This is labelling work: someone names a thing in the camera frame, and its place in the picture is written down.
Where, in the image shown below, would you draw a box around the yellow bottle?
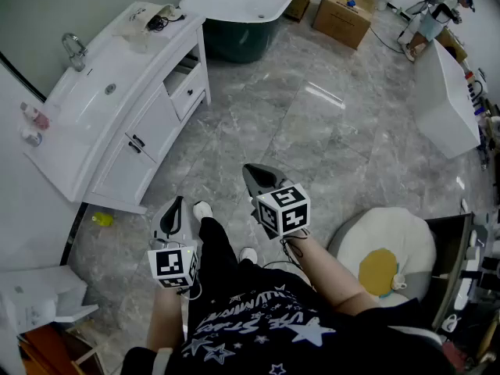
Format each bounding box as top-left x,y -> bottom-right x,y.
91,211 -> 115,227

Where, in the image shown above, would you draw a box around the person's black star-print t-shirt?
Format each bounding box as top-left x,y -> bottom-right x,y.
120,258 -> 459,375

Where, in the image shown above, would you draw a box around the large cardboard box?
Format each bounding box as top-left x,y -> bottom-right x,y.
311,0 -> 378,51

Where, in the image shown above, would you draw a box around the white vanity drawer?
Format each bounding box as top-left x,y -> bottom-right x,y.
168,63 -> 209,122

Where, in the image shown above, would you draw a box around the fried egg cushion stool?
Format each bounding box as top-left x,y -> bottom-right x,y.
327,206 -> 438,309

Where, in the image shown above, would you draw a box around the small brown box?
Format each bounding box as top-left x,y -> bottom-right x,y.
434,27 -> 469,65

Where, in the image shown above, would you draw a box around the white vanity cabinet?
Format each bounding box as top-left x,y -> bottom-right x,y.
22,1 -> 213,215

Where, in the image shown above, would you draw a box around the person's right white shoe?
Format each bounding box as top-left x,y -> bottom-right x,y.
238,246 -> 259,266

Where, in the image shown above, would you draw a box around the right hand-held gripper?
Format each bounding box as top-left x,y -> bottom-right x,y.
242,162 -> 312,241

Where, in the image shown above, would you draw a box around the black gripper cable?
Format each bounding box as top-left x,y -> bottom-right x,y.
262,232 -> 314,273

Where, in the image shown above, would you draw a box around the person's black trousers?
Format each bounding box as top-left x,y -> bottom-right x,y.
197,216 -> 252,273

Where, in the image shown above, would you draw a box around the small grey-lidded jar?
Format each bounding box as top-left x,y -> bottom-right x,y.
20,127 -> 44,148

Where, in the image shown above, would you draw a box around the small white jug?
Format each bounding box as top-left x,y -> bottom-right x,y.
440,312 -> 463,334

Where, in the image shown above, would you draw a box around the white rectangular cabinet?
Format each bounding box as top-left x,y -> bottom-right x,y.
412,38 -> 482,160

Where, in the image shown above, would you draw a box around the person's white shoe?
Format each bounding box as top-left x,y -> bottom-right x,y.
238,246 -> 259,266
192,200 -> 214,223

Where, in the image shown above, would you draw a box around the black floor cable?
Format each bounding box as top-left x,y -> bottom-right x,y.
368,24 -> 406,55

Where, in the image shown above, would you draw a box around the person's left forearm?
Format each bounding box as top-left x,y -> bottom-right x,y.
146,284 -> 189,363

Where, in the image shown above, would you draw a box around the person's right forearm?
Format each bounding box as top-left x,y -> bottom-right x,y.
280,228 -> 382,316

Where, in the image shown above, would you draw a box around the brown wooden furniture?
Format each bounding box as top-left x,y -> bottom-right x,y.
16,317 -> 107,375

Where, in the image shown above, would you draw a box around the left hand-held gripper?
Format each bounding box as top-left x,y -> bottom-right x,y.
147,195 -> 200,291

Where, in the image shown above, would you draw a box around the white and green bathtub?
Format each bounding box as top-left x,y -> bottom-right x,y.
178,0 -> 299,65

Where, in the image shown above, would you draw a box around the pink bottle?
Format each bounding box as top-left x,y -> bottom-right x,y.
19,101 -> 52,131

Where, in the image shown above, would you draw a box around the white foam packaging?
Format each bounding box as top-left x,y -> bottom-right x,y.
0,265 -> 100,336

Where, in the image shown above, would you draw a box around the chrome faucet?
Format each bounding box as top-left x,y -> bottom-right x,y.
61,32 -> 89,73

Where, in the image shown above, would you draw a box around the dark open cabinet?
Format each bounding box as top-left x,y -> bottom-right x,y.
423,210 -> 500,369

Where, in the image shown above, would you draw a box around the person's left white shoe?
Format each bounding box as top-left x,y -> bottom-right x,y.
192,200 -> 214,223

